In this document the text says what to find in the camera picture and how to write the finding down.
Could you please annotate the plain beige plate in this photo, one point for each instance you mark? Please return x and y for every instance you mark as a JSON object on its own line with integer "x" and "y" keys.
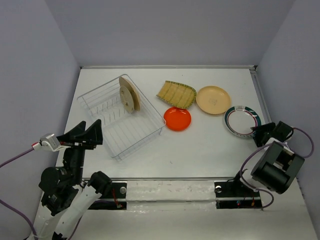
{"x": 213, "y": 100}

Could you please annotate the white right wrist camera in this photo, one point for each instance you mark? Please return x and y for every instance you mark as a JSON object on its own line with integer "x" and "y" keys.
{"x": 284, "y": 144}

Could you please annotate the white wire dish rack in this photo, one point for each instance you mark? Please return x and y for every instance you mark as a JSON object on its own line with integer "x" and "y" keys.
{"x": 123, "y": 132}

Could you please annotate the white plate green red rim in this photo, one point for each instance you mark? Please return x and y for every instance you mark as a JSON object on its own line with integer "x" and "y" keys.
{"x": 242, "y": 121}

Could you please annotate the orange plate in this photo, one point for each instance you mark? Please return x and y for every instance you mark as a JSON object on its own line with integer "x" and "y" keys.
{"x": 177, "y": 119}

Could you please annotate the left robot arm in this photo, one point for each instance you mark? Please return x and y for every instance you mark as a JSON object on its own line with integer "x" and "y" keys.
{"x": 62, "y": 203}

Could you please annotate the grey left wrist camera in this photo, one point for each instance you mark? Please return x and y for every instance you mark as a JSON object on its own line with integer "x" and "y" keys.
{"x": 50, "y": 143}

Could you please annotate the large cream bird plate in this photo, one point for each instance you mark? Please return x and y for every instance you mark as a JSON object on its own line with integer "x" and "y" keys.
{"x": 133, "y": 91}

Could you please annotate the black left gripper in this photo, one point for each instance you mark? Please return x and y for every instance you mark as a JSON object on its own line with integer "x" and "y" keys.
{"x": 94, "y": 135}

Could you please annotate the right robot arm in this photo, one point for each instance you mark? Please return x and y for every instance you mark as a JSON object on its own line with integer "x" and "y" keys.
{"x": 278, "y": 166}

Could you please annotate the small cream floral plate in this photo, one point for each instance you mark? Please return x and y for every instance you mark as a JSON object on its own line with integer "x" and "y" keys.
{"x": 126, "y": 99}

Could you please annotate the woven bamboo tray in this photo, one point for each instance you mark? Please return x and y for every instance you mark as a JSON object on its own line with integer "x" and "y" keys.
{"x": 177, "y": 94}

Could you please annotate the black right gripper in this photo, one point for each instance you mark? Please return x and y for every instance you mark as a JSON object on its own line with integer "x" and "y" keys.
{"x": 259, "y": 129}

